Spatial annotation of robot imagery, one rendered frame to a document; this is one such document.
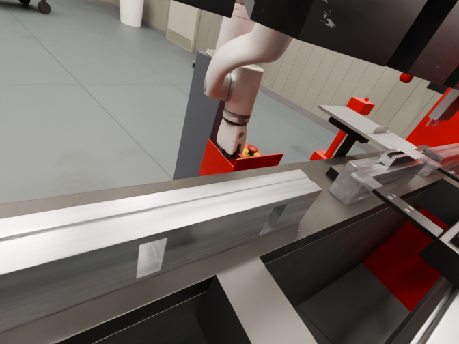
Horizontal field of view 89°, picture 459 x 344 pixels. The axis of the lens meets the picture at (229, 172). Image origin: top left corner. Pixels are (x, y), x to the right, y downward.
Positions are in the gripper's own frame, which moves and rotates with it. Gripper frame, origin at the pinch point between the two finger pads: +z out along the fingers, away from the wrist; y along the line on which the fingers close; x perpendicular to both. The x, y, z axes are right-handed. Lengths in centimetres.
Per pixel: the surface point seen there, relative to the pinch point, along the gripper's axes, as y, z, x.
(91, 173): 98, 67, 29
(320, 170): -24.9, -10.4, -15.5
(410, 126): 45, 14, -338
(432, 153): -36, -18, -64
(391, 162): -37.2, -20.4, -22.0
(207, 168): 2.1, 3.3, 4.9
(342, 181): -33.9, -14.1, -9.5
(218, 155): -2.5, -4.4, 4.9
